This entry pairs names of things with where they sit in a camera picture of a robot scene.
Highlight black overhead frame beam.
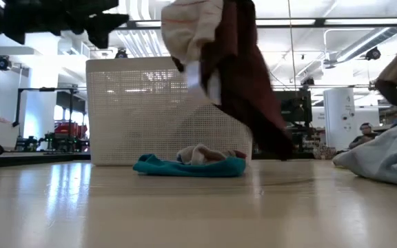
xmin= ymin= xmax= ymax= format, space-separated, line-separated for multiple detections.
xmin=115 ymin=17 xmax=397 ymax=29

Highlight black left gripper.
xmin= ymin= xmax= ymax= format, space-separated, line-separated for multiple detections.
xmin=3 ymin=0 xmax=130 ymax=50

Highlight small patterned background item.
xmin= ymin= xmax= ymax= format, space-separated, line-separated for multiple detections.
xmin=314 ymin=143 xmax=338 ymax=161

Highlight red background machine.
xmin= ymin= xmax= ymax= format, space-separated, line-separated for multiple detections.
xmin=52 ymin=120 xmax=89 ymax=141

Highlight off-white knit cloth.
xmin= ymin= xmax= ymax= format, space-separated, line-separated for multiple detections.
xmin=160 ymin=0 xmax=224 ymax=65

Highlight black neighbouring table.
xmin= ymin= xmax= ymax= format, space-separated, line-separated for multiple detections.
xmin=0 ymin=152 xmax=92 ymax=169

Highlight white perforated plastic basket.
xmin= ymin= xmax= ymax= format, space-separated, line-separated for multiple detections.
xmin=85 ymin=56 xmax=254 ymax=167

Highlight maroon garment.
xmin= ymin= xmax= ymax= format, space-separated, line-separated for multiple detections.
xmin=170 ymin=0 xmax=296 ymax=162

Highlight light blue cloth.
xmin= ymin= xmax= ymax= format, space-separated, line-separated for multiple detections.
xmin=332 ymin=120 xmax=397 ymax=188

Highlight seated person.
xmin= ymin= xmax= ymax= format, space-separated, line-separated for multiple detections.
xmin=348 ymin=122 xmax=381 ymax=151

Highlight teal cloth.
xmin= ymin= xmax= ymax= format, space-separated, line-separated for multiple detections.
xmin=132 ymin=153 xmax=247 ymax=178

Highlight black metal frame stand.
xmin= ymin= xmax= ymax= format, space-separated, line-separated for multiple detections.
xmin=11 ymin=86 xmax=79 ymax=129

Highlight black background rig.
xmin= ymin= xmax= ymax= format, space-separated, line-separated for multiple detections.
xmin=273 ymin=78 xmax=315 ymax=159

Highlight white round pillar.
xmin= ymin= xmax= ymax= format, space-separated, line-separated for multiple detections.
xmin=323 ymin=87 xmax=357 ymax=152

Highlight beige crumpled cloth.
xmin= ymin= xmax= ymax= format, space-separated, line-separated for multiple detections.
xmin=176 ymin=143 xmax=247 ymax=166

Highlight thin hanging pole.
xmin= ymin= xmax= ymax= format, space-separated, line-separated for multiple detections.
xmin=287 ymin=0 xmax=298 ymax=90

